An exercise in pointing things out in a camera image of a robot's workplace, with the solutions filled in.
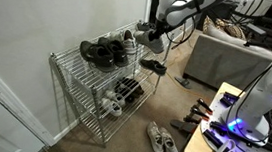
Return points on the grey couch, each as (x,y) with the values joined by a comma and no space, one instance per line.
(224,61)

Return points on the black aluminium rail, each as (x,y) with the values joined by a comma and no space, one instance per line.
(221,127)
(213,138)

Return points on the black flat floor item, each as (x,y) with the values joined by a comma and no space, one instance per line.
(183,82)

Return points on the white door frame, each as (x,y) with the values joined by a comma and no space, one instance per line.
(6,97)
(147,3)

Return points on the round grey mounting plate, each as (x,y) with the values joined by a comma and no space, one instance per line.
(252,151)

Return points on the white grey Nike sneaker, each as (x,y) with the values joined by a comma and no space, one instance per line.
(152,44)
(129,45)

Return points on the small white sneaker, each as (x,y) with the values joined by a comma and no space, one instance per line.
(112,109)
(117,98)

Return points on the light grey running shoe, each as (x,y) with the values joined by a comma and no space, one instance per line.
(156,138)
(169,144)

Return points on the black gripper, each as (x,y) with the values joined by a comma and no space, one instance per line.
(160,26)

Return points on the blue black mounting block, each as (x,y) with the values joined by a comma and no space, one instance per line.
(229,99)

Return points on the black sneaker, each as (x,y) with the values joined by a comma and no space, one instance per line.
(119,54)
(97,57)

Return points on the patterned brown pillow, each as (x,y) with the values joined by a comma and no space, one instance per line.
(227,28)

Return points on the black white-striped slide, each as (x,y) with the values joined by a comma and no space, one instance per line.
(123,90)

